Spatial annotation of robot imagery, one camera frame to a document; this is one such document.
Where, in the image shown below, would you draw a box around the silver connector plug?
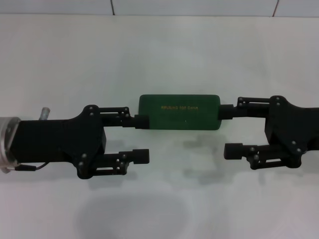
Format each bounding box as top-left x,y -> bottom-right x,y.
38,107 -> 51,120

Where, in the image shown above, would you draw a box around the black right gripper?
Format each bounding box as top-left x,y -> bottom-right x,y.
219,95 -> 319,171

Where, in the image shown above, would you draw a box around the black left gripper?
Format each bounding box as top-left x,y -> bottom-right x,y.
11,104 -> 108,179

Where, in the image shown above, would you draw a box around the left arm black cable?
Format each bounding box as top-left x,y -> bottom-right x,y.
3,161 -> 49,173

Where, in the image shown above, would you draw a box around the green glasses case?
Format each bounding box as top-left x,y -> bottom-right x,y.
138,94 -> 222,132

